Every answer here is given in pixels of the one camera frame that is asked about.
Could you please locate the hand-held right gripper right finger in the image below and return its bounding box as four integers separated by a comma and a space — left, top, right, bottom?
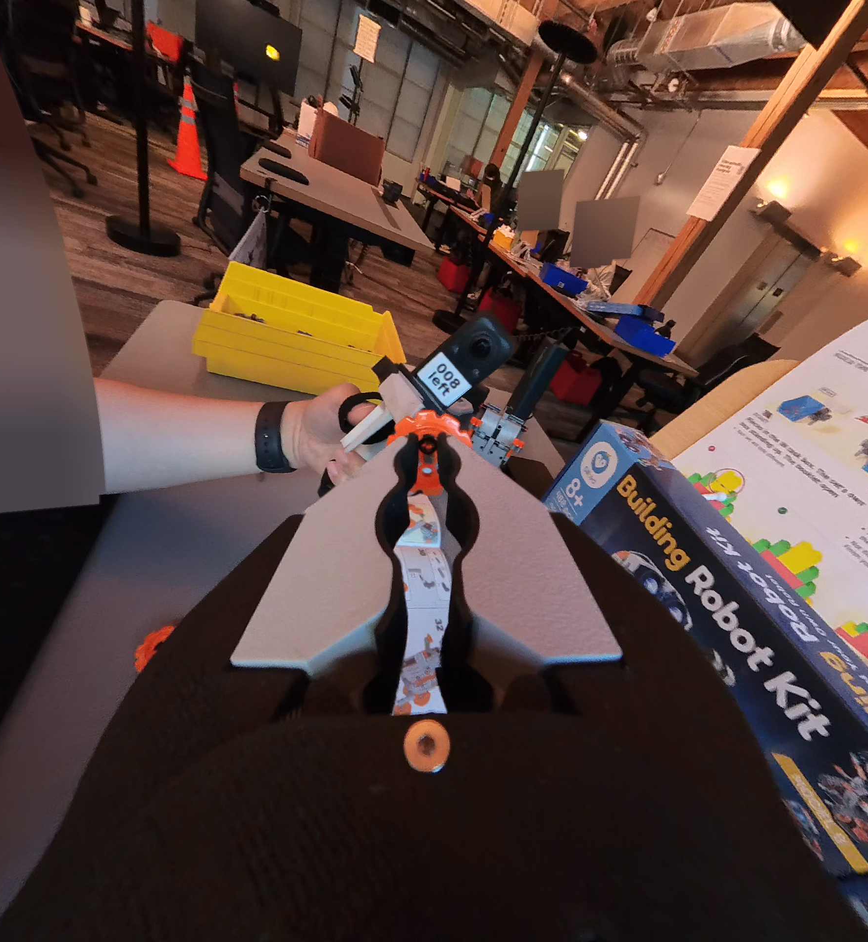
445, 434, 624, 711

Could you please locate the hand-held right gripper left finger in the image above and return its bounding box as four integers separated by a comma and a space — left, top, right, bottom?
230, 440, 413, 711

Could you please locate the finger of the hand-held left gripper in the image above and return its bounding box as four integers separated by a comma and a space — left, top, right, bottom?
379, 370, 447, 429

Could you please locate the orange toy wheel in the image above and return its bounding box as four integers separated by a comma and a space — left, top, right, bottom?
134, 624, 178, 674
388, 408, 473, 451

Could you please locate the orange connector piece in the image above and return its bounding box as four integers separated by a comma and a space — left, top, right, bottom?
412, 434, 451, 497

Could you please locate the person's left forearm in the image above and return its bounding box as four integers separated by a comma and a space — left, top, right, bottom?
94, 377, 266, 496

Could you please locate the grey office desk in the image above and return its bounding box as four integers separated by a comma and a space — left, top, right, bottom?
239, 131, 436, 255

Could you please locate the person's left hand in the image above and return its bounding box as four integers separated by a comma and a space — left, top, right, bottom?
281, 381, 378, 488

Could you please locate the white instruction booklet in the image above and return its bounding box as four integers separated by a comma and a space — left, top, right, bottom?
392, 493, 453, 715

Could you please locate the grey toy robot chassis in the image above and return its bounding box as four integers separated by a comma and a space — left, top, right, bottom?
467, 401, 531, 468

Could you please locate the blue plastic bin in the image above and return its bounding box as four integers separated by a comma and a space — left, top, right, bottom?
614, 316, 678, 359
539, 262, 589, 297

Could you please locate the long wooden table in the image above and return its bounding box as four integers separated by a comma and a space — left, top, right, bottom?
419, 184, 701, 380

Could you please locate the yellow plastic bin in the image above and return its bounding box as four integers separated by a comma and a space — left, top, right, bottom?
191, 261, 407, 394

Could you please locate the black wristband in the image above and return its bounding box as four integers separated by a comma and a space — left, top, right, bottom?
255, 401, 297, 474

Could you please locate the dark blue robot kit box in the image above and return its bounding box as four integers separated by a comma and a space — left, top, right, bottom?
542, 421, 868, 877

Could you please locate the cardboard box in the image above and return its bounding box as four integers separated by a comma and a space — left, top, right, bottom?
307, 110, 386, 186

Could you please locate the black office chair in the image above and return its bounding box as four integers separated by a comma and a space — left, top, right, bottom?
629, 335, 781, 435
193, 62, 291, 306

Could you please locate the paper sign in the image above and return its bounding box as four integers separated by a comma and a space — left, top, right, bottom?
686, 145, 762, 222

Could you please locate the white printed instruction board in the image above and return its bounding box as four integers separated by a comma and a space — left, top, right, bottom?
651, 302, 868, 707

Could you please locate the black stand pole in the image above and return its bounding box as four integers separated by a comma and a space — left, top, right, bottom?
106, 0, 182, 257
434, 21, 598, 334

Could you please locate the orange traffic cone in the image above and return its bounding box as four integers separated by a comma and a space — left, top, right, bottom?
167, 77, 209, 182

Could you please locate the black monitor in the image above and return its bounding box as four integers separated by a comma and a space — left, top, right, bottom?
195, 0, 304, 98

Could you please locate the wooden post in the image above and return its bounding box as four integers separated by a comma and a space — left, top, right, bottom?
634, 0, 868, 306

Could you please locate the ventilation duct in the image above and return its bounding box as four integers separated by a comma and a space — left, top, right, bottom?
607, 3, 808, 75

